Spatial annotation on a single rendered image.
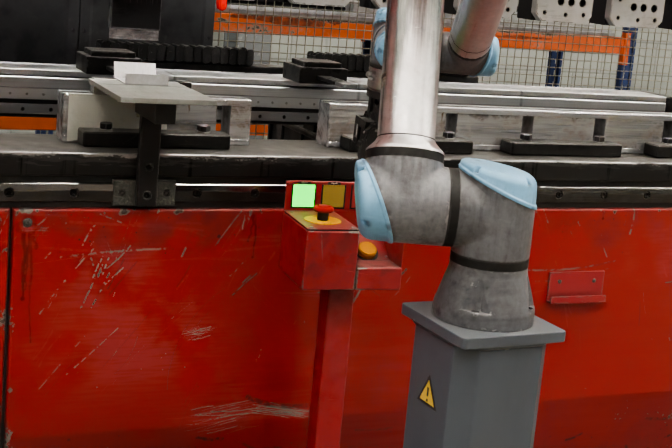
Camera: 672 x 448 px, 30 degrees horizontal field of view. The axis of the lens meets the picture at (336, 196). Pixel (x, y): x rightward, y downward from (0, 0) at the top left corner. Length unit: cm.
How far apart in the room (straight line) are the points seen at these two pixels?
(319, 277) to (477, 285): 60
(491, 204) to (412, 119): 17
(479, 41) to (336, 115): 60
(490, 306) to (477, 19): 53
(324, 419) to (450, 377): 73
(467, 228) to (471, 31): 46
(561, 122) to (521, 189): 118
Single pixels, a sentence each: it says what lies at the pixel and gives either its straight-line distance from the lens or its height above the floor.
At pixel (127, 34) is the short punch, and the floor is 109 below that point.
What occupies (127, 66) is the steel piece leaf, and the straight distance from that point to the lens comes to 257.
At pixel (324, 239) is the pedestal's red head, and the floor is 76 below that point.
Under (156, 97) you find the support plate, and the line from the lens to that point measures 230.
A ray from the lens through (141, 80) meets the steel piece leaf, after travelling 247.
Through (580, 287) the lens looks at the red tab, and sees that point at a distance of 294.
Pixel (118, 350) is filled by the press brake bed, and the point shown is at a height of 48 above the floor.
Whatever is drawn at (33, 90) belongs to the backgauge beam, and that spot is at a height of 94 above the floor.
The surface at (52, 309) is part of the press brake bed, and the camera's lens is 247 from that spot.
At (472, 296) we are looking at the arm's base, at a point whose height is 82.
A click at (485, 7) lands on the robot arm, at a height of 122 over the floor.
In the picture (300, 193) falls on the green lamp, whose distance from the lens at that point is 247.
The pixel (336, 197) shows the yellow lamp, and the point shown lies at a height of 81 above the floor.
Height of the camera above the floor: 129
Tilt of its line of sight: 11 degrees down
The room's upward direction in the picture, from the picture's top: 5 degrees clockwise
